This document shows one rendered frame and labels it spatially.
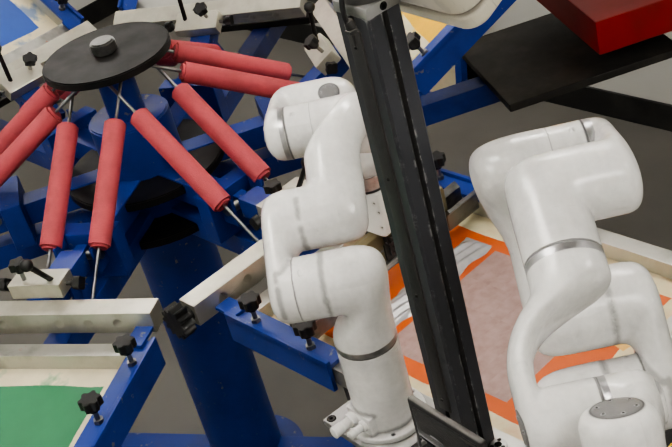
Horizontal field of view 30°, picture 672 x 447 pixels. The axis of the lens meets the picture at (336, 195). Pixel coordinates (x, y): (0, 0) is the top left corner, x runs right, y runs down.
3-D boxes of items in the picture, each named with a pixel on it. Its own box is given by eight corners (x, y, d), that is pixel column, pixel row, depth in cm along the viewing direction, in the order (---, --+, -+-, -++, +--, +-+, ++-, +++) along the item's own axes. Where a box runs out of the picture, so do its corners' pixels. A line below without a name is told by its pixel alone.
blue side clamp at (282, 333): (353, 376, 235) (345, 348, 231) (334, 392, 232) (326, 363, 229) (250, 326, 255) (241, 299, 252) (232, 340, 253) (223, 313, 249)
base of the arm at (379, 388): (369, 468, 186) (346, 390, 178) (317, 432, 195) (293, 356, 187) (444, 409, 193) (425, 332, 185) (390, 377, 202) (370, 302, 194)
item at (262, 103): (376, 147, 307) (365, 105, 300) (126, 329, 266) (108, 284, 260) (176, 86, 363) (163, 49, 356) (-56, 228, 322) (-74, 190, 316)
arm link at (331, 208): (359, 60, 190) (239, 85, 192) (397, 290, 174) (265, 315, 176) (374, 104, 202) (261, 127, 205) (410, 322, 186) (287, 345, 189)
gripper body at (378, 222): (335, 182, 245) (347, 229, 250) (372, 194, 238) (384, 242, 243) (361, 163, 249) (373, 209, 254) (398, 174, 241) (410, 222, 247)
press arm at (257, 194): (313, 222, 273) (308, 203, 271) (294, 237, 270) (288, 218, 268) (262, 203, 285) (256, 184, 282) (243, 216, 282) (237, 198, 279)
